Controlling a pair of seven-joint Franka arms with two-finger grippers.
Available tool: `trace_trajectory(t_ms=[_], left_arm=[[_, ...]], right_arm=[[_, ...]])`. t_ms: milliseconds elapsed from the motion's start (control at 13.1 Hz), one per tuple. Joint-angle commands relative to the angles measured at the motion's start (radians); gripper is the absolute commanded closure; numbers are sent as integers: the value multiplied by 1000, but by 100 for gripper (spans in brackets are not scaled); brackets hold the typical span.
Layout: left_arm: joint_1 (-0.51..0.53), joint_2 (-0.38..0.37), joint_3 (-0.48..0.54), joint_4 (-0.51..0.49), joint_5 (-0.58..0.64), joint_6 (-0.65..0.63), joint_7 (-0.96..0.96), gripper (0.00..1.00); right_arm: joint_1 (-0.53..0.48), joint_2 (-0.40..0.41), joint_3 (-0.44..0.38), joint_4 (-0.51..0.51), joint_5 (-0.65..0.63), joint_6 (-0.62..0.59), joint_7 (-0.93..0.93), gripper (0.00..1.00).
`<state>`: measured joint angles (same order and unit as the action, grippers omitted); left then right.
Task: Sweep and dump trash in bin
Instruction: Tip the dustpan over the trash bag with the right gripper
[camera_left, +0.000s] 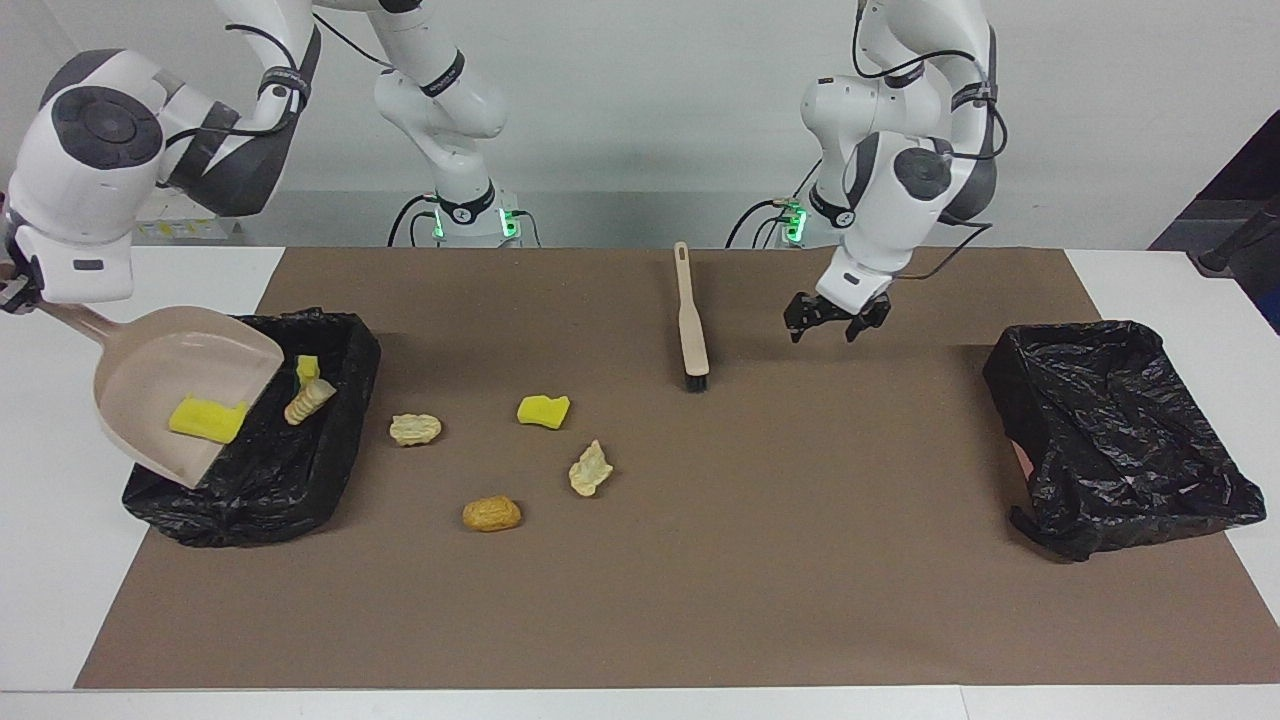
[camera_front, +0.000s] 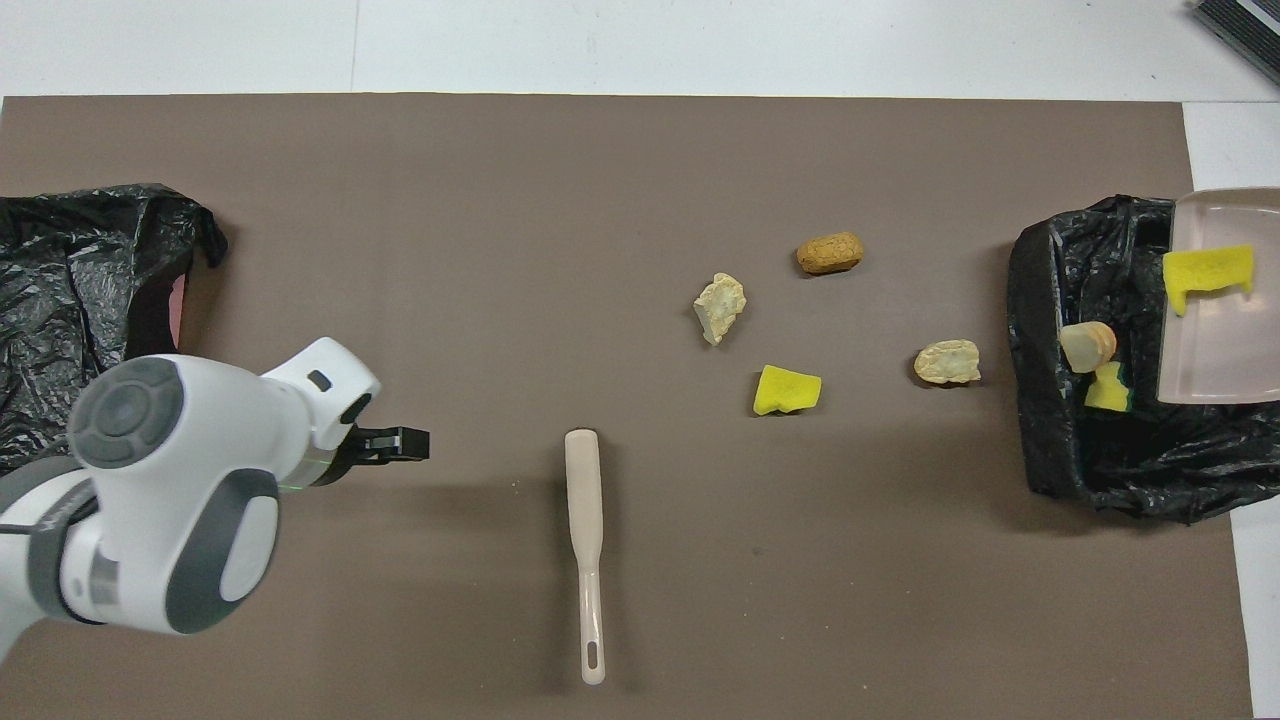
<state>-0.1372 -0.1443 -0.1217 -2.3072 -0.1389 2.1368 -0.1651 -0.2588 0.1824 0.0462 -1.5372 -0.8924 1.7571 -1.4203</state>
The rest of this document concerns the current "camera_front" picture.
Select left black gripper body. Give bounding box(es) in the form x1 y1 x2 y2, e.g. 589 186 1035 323
311 392 380 489

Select beige hand brush black bristles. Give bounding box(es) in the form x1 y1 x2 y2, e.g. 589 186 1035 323
564 429 608 687

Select pale torn bread chunk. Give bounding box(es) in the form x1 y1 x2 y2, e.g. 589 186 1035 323
694 272 748 347

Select plain yellow sponge piece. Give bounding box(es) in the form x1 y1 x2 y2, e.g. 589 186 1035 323
753 364 823 417

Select brown bread roll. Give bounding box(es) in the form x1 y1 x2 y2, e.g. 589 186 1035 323
796 232 865 276

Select pale oval bread piece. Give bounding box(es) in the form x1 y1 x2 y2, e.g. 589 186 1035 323
913 340 982 386

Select sliced orange-crust bread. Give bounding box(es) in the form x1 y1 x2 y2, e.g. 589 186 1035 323
1059 321 1118 375

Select yellow sponge green edge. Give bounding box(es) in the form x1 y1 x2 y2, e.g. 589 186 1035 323
1085 361 1133 413

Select large notched yellow sponge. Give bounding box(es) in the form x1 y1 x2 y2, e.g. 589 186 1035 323
1162 245 1255 317

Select beige plastic dustpan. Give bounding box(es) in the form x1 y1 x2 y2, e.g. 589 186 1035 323
1155 188 1280 406

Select black-bagged bin pink rim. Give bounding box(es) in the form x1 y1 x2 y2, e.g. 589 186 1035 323
0 184 229 476

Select black-bagged trash bin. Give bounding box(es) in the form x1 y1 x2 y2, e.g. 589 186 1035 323
1007 195 1280 525

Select brown table mat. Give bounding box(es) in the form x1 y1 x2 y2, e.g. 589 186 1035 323
0 95 1253 720

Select dark ribbed panel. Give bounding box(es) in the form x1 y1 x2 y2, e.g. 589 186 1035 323
1190 0 1280 59

